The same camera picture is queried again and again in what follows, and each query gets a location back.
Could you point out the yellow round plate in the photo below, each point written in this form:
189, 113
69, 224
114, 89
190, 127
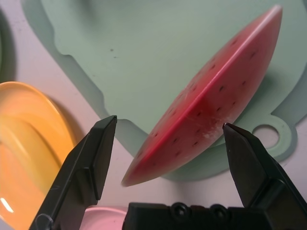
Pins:
24, 143

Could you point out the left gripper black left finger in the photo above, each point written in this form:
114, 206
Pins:
79, 179

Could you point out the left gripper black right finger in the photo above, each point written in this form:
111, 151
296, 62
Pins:
259, 172

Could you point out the green silicone mat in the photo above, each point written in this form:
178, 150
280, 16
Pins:
144, 48

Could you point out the red toy watermelon slice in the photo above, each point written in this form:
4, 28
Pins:
216, 95

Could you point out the pink round plate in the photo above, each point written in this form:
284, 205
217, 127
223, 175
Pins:
105, 219

